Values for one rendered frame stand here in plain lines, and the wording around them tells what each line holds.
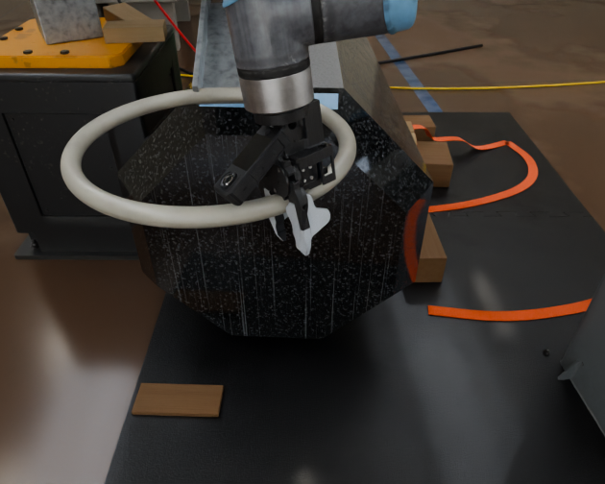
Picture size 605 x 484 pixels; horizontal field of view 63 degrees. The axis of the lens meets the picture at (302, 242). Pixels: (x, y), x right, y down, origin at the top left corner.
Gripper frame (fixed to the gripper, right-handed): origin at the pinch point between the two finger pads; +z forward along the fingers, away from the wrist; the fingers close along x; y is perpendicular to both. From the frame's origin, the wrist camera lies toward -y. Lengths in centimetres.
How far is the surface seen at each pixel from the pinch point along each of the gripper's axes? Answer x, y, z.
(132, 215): 8.7, -18.3, -9.6
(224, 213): 0.9, -8.6, -8.5
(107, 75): 116, 11, -7
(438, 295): 40, 81, 81
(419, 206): 25, 55, 27
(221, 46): 55, 23, -18
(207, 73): 50, 16, -14
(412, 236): 26, 53, 36
